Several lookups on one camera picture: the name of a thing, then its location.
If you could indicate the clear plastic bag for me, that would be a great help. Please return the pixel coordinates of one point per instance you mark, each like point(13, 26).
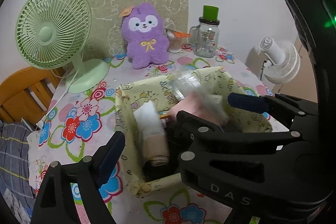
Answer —
point(187, 84)

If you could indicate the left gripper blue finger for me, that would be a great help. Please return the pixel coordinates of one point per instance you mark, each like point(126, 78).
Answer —
point(55, 202)

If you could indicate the yellow cartoon fabric box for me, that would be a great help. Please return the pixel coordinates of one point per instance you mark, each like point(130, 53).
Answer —
point(133, 95)

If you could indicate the small cup orange lid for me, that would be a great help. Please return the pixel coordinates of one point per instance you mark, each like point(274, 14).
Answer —
point(175, 40)

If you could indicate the olive cartoon cardboard panel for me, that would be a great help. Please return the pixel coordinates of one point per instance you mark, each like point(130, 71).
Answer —
point(105, 39)

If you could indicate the floral tablecloth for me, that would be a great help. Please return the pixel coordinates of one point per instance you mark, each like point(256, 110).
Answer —
point(78, 124)

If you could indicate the glass jar green lid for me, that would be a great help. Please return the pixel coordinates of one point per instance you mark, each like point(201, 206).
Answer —
point(204, 37)

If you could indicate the purple plush bunny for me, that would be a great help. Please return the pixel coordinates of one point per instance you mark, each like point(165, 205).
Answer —
point(143, 30)

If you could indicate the white beige sock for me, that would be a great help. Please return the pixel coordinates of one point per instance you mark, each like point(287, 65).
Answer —
point(152, 136)

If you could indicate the black sock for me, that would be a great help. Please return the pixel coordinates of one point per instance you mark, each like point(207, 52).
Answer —
point(178, 142)

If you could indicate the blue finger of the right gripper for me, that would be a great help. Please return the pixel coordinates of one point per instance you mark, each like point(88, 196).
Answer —
point(210, 129)
point(292, 112)

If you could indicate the yellow cartoon tissue pack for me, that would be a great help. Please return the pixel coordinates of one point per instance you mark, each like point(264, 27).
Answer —
point(164, 116)

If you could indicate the green desk fan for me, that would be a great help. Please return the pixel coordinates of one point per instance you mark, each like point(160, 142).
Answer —
point(52, 33)

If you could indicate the white standing fan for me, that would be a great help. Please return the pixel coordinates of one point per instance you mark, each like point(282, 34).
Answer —
point(284, 58)

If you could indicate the pink sachet packet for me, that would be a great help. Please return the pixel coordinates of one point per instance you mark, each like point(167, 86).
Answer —
point(194, 105)

